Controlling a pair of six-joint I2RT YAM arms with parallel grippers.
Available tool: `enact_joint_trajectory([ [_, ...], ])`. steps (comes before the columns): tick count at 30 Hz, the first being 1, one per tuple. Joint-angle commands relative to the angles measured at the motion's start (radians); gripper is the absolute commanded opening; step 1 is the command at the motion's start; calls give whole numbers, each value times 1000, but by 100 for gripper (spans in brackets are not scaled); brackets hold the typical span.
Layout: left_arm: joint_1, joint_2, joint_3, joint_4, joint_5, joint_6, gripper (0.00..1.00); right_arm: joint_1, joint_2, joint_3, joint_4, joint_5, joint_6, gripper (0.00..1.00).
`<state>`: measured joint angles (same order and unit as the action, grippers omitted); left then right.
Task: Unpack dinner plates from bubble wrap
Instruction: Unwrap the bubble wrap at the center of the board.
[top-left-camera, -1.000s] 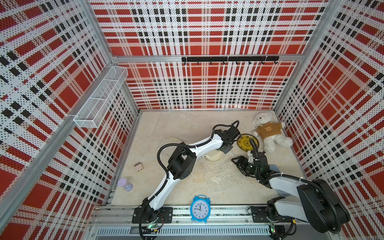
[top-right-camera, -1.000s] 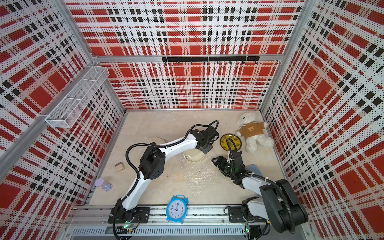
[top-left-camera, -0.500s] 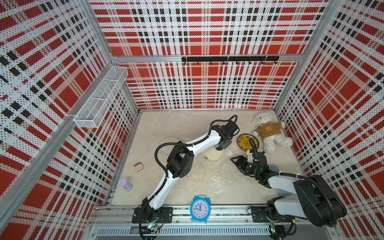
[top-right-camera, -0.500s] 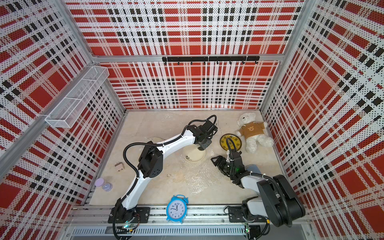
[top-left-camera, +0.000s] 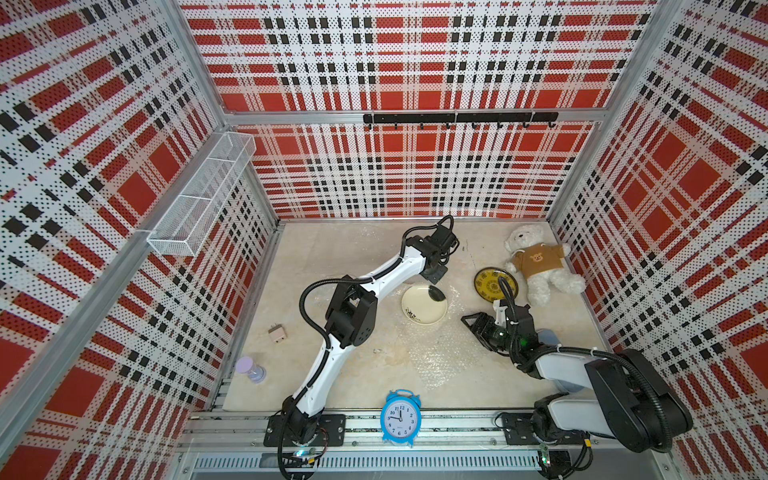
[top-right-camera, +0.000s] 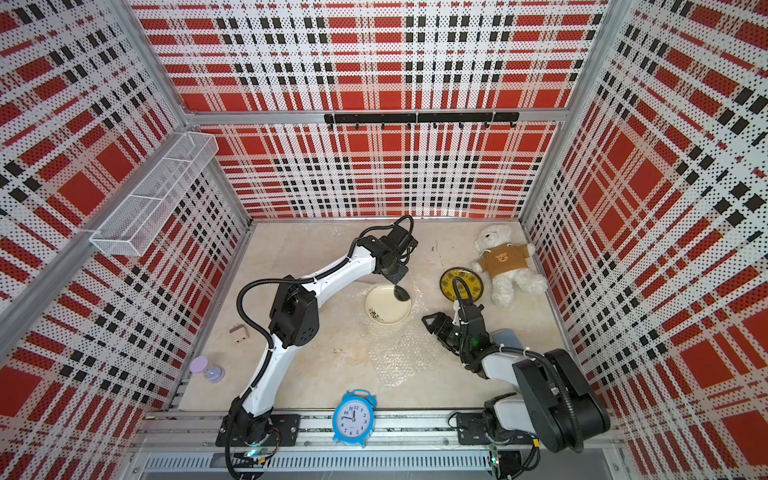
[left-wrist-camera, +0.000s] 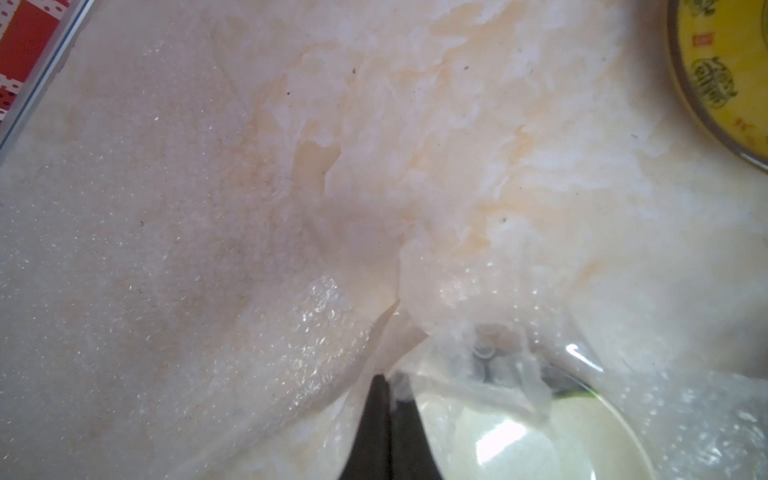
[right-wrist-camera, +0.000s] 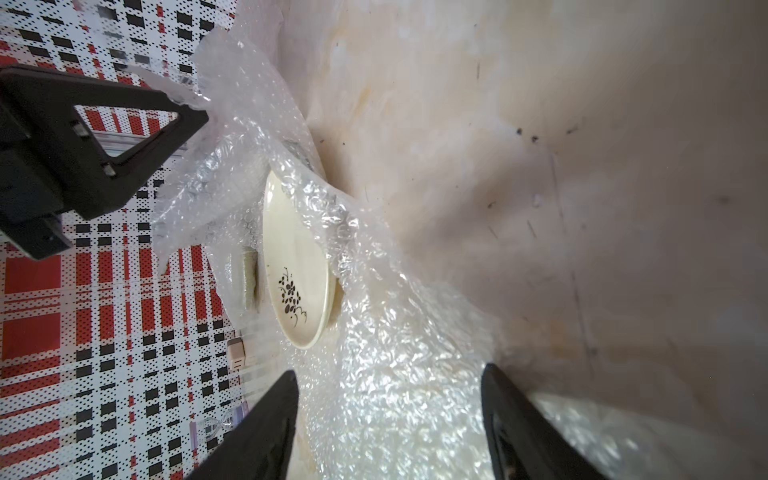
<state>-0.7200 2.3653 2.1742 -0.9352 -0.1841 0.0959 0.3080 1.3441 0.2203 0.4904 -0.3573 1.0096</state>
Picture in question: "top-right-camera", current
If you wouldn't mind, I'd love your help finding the grey blue oval dish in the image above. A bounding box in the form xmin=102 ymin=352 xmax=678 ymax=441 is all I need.
xmin=491 ymin=328 xmax=523 ymax=349

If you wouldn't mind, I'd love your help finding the bubble wrap sheet of cream plate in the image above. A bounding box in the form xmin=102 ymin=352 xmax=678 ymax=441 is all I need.
xmin=362 ymin=320 xmax=440 ymax=389

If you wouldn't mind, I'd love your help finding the white wire mesh basket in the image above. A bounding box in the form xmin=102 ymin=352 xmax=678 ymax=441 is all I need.
xmin=90 ymin=132 xmax=218 ymax=257

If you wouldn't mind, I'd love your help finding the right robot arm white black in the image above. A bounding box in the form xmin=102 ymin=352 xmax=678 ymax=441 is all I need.
xmin=422 ymin=302 xmax=611 ymax=452

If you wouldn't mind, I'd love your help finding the black hook rail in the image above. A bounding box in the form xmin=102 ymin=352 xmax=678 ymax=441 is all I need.
xmin=324 ymin=111 xmax=520 ymax=127

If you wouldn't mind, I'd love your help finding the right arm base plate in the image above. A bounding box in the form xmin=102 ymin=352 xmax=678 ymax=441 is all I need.
xmin=448 ymin=411 xmax=534 ymax=446

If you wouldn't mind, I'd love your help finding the white teddy bear brown shirt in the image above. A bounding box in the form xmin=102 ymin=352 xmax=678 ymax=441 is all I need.
xmin=470 ymin=224 xmax=548 ymax=307

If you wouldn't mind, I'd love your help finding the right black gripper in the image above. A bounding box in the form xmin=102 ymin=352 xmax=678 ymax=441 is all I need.
xmin=422 ymin=313 xmax=470 ymax=354

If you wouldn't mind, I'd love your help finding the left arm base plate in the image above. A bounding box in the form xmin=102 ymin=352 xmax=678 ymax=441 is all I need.
xmin=215 ymin=412 xmax=301 ymax=447

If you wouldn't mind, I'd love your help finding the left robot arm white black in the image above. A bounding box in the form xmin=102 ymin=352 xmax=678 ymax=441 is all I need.
xmin=216 ymin=215 xmax=418 ymax=447

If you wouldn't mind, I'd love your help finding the small beige wooden block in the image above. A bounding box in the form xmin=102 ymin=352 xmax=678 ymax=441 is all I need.
xmin=229 ymin=324 xmax=249 ymax=344

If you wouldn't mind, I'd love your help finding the blue alarm clock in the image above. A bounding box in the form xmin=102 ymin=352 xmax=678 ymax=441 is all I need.
xmin=332 ymin=389 xmax=377 ymax=447

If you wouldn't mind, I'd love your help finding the yellow patterned plate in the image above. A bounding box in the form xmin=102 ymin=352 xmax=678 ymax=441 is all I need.
xmin=439 ymin=267 xmax=484 ymax=301

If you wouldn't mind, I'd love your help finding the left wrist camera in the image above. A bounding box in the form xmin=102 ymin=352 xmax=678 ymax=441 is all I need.
xmin=384 ymin=225 xmax=418 ymax=256

